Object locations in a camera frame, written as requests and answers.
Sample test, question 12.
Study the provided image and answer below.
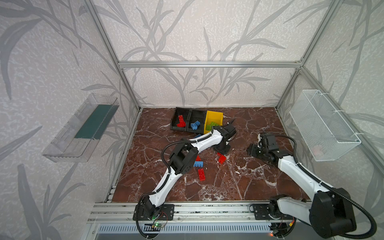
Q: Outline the blue lego brick top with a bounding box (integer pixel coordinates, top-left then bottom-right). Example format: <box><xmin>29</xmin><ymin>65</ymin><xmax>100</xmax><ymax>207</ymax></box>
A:
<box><xmin>191</xmin><ymin>121</ymin><xmax>201</xmax><ymax>131</ymax></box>

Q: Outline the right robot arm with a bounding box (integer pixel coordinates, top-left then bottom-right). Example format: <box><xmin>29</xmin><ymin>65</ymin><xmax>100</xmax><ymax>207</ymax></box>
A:
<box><xmin>247</xmin><ymin>133</ymin><xmax>377</xmax><ymax>240</ymax></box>

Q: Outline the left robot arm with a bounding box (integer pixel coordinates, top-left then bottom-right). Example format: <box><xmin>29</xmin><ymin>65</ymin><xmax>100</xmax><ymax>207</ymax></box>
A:
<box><xmin>138</xmin><ymin>120</ymin><xmax>237</xmax><ymax>215</ymax></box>

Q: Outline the yellow bin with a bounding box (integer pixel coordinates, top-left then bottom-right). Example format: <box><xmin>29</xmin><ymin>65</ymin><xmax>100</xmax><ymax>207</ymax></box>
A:
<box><xmin>204</xmin><ymin>111</ymin><xmax>224</xmax><ymax>134</ymax></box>

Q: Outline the red lego brick small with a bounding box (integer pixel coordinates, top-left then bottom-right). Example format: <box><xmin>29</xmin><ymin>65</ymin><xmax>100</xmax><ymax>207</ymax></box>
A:
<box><xmin>218</xmin><ymin>156</ymin><xmax>227</xmax><ymax>165</ymax></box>

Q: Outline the middle black bin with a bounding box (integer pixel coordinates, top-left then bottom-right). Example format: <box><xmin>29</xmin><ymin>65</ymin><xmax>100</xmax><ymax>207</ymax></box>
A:
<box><xmin>187</xmin><ymin>109</ymin><xmax>207</xmax><ymax>134</ymax></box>

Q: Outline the black bin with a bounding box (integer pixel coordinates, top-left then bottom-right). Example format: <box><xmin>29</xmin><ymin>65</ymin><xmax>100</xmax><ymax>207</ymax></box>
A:
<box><xmin>170</xmin><ymin>108</ymin><xmax>191</xmax><ymax>132</ymax></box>
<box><xmin>187</xmin><ymin>109</ymin><xmax>207</xmax><ymax>134</ymax></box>

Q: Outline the blue lego brick front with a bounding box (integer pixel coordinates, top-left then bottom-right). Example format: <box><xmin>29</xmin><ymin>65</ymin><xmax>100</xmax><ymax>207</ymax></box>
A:
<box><xmin>193</xmin><ymin>161</ymin><xmax>204</xmax><ymax>168</ymax></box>

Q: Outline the left black bin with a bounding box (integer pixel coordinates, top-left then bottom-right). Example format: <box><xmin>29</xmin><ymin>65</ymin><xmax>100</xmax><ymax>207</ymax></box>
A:
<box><xmin>170</xmin><ymin>108</ymin><xmax>191</xmax><ymax>132</ymax></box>

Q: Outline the red lego brick front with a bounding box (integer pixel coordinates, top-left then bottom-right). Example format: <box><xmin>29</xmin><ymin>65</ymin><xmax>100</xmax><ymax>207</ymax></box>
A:
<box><xmin>198</xmin><ymin>169</ymin><xmax>206</xmax><ymax>182</ymax></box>

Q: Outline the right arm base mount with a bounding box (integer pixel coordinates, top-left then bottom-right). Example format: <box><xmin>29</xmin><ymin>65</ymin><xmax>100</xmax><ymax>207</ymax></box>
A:
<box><xmin>249</xmin><ymin>203</ymin><xmax>294</xmax><ymax>221</ymax></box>

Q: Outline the white wire basket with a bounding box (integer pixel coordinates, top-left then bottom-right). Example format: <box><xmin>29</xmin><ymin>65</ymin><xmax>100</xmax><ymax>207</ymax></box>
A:
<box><xmin>290</xmin><ymin>90</ymin><xmax>361</xmax><ymax>162</ymax></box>

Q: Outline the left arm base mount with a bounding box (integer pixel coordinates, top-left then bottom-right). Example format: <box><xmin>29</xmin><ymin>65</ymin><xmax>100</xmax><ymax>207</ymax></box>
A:
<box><xmin>133</xmin><ymin>204</ymin><xmax>175</xmax><ymax>221</ymax></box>

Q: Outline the aluminium front rail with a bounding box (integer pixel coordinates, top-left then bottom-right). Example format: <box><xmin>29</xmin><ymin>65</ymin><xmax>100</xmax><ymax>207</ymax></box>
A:
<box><xmin>87</xmin><ymin>201</ymin><xmax>281</xmax><ymax>224</ymax></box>

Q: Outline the clear plastic wall tray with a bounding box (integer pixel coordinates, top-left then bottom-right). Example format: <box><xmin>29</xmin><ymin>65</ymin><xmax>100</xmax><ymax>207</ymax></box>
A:
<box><xmin>42</xmin><ymin>94</ymin><xmax>120</xmax><ymax>163</ymax></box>

